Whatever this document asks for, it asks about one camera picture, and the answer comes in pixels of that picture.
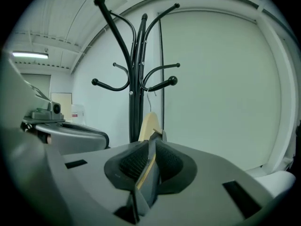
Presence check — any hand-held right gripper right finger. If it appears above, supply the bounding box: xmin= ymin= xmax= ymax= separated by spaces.
xmin=140 ymin=139 xmax=277 ymax=226

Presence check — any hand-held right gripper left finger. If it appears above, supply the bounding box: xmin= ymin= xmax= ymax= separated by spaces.
xmin=45 ymin=140 xmax=150 ymax=226

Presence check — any black cable on wall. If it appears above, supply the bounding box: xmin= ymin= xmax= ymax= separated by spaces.
xmin=158 ymin=12 xmax=166 ymax=129

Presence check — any clear plastic container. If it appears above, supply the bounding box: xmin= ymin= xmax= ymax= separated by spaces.
xmin=71 ymin=104 xmax=86 ymax=125

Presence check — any wooden hanger with metal hook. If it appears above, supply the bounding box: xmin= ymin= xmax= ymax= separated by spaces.
xmin=136 ymin=88 xmax=168 ymax=190

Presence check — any ceiling tube light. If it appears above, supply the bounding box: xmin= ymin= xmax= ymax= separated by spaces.
xmin=11 ymin=51 xmax=49 ymax=59

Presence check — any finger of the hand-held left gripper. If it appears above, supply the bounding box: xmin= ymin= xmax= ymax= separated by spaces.
xmin=35 ymin=121 xmax=110 ymax=155

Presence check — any black metal coat rack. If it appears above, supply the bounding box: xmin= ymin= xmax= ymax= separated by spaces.
xmin=91 ymin=0 xmax=181 ymax=144

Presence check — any light wooden board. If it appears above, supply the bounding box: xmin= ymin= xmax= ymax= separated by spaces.
xmin=49 ymin=92 xmax=72 ymax=120

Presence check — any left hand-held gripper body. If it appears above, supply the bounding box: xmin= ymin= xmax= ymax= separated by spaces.
xmin=0 ymin=52 xmax=66 ymax=132

